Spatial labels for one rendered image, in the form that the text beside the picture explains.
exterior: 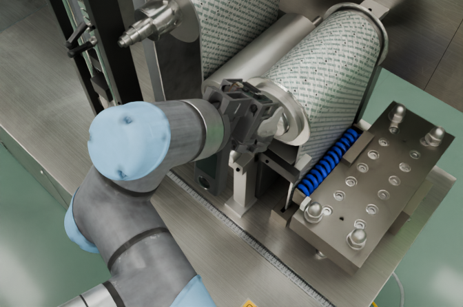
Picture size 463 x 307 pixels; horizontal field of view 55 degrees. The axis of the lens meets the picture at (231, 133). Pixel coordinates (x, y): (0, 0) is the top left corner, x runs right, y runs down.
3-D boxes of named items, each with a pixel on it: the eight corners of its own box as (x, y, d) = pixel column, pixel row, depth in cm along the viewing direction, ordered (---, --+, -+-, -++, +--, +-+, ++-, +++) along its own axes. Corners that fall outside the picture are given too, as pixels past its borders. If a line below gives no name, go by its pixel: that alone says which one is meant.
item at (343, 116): (289, 191, 95) (300, 143, 80) (350, 123, 105) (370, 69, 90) (290, 192, 95) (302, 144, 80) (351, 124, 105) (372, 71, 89)
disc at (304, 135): (242, 115, 87) (242, 62, 75) (243, 114, 87) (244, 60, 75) (303, 159, 81) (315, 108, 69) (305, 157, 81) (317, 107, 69)
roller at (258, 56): (202, 107, 96) (198, 69, 86) (276, 43, 106) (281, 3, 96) (244, 138, 91) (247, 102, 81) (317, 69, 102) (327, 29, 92)
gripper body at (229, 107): (283, 104, 63) (241, 109, 53) (255, 153, 67) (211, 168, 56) (242, 77, 66) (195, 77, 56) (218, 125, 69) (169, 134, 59)
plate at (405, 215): (386, 230, 102) (402, 210, 93) (408, 200, 106) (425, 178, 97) (396, 237, 101) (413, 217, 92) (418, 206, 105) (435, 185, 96)
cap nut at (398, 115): (384, 117, 105) (391, 105, 101) (393, 108, 106) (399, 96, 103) (399, 126, 103) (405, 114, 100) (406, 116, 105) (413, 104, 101)
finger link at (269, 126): (301, 109, 72) (274, 112, 64) (284, 140, 74) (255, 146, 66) (286, 100, 73) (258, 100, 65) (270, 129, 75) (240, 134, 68)
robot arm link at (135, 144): (69, 150, 46) (103, 87, 43) (141, 138, 56) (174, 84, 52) (114, 205, 44) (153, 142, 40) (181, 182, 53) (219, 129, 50)
